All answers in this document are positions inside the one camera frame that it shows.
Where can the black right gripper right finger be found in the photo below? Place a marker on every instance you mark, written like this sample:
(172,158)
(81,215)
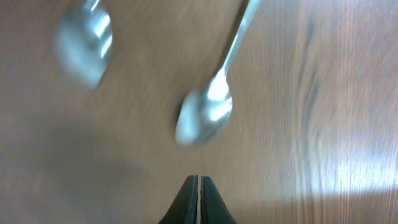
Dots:
(213,210)

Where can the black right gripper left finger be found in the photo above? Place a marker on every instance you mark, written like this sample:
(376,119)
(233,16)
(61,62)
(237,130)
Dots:
(184,208)

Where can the large silver spoon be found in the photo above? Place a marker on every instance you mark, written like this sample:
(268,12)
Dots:
(205,113)
(83,42)

